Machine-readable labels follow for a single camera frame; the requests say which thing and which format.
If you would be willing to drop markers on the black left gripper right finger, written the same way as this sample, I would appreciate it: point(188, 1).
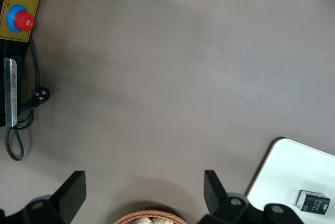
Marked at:
point(217, 200)

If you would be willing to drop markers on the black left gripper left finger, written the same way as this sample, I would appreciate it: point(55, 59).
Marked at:
point(70, 195)

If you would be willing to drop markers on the white tray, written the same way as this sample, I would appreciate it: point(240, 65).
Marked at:
point(288, 171)

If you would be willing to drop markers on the brown wicker bread basket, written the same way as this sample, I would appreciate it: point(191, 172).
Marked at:
point(123, 218)

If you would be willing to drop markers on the tan bread piece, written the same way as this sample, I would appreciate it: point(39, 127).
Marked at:
point(162, 221)
point(141, 221)

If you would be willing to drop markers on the small black printed box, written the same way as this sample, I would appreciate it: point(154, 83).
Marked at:
point(314, 203)

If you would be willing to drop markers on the silver metal bar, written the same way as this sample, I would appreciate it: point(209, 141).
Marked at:
point(11, 90)

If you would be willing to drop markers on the red emergency stop button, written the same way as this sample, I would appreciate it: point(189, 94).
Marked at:
point(24, 21)

